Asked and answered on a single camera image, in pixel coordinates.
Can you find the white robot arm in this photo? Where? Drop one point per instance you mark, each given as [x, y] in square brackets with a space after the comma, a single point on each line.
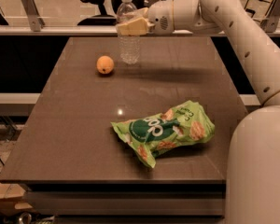
[253, 172]

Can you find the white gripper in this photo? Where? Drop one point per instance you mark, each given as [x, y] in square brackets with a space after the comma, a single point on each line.
[160, 19]

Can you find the orange fruit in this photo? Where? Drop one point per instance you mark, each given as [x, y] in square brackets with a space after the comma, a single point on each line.
[105, 65]

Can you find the left metal bracket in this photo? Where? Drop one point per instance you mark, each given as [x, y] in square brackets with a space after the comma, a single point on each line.
[35, 21]

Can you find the right metal bracket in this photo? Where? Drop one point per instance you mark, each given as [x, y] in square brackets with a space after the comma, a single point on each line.
[270, 23]

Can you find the green snack chip bag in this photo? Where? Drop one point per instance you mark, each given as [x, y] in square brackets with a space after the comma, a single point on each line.
[182, 125]

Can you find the clear plastic water bottle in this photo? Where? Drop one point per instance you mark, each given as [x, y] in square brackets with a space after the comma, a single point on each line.
[129, 46]

